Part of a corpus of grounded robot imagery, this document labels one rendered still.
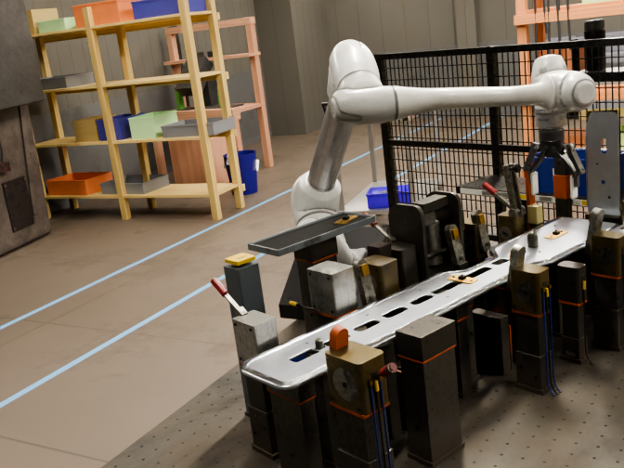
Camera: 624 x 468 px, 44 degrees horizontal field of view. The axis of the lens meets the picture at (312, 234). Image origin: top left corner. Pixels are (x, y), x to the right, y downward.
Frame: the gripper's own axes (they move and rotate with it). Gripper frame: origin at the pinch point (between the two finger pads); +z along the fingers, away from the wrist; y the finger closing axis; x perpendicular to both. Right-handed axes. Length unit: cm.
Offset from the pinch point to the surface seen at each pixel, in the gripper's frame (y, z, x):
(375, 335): 6, 14, -87
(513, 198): -13.5, 2.6, -1.7
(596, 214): 18.1, 3.0, -7.3
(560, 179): -15.5, 3.5, 28.5
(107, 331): -315, 113, -16
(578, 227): 2.0, 13.6, 9.5
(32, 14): -666, -100, 122
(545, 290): 22.4, 14.3, -40.8
